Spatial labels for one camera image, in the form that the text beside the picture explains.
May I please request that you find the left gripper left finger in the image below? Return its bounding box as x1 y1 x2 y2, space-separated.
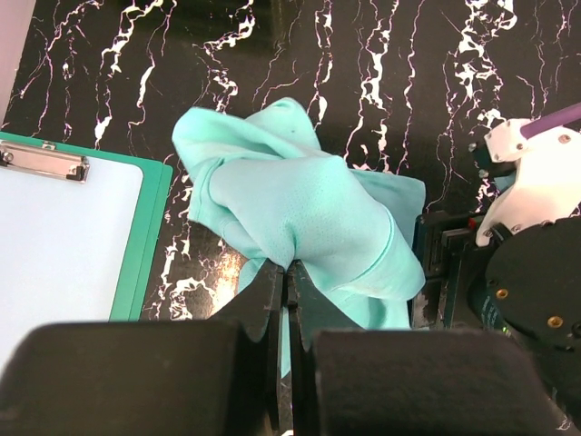
1 262 284 435

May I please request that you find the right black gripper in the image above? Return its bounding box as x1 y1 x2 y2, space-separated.
412 211 580 426

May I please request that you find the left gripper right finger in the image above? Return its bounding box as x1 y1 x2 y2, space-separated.
289 265 556 435

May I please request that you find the teal t shirt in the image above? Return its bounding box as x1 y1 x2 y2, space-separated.
172 97 427 378

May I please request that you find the green clipboard with paper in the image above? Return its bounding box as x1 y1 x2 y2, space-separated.
1 133 172 362

